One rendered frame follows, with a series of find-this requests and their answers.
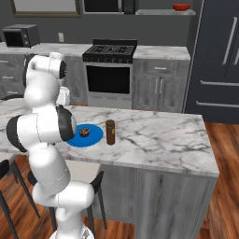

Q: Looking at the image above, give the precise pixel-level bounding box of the grey kitchen island cabinet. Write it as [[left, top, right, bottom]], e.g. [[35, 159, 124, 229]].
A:
[[61, 159, 218, 239]]

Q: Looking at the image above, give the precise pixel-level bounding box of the grey wall shelf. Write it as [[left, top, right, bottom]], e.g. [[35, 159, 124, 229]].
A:
[[134, 8, 197, 17]]

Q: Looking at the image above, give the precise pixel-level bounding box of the grey base cabinet run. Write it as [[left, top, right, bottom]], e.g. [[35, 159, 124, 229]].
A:
[[132, 58, 190, 114], [0, 53, 90, 106]]

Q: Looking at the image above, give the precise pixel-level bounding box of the black microwave oven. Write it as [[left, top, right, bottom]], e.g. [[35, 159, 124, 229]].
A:
[[81, 0, 140, 16]]

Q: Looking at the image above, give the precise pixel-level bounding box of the black toaster oven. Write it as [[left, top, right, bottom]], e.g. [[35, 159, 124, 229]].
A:
[[1, 23, 41, 49]]

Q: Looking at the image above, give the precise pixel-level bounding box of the blue round plate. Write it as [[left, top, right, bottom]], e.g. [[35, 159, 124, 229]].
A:
[[66, 123, 105, 148]]

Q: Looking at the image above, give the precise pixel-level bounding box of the brown cinnamon bottle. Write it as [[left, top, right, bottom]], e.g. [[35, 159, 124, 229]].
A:
[[105, 119, 117, 146]]

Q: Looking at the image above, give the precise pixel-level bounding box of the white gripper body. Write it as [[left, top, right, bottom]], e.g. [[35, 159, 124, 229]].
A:
[[56, 86, 71, 106]]

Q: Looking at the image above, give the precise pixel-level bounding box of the black and steel oven range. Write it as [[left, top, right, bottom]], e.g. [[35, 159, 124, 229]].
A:
[[81, 38, 138, 110]]

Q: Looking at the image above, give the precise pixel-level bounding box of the chocolate cupcake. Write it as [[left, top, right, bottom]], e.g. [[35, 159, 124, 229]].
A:
[[78, 126, 91, 138]]

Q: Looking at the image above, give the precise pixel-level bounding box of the red bowl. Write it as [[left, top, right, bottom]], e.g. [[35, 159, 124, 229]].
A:
[[172, 3, 192, 12]]

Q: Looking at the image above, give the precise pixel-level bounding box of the dark grey fridge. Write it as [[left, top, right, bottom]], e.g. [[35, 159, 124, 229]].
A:
[[184, 0, 239, 125]]

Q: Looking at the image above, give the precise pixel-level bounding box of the black bar stool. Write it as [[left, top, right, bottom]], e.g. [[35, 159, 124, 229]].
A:
[[0, 158, 42, 239], [27, 170, 108, 239]]

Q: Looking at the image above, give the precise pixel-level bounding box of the framed window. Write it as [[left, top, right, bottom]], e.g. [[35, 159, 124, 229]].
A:
[[9, 0, 82, 18]]

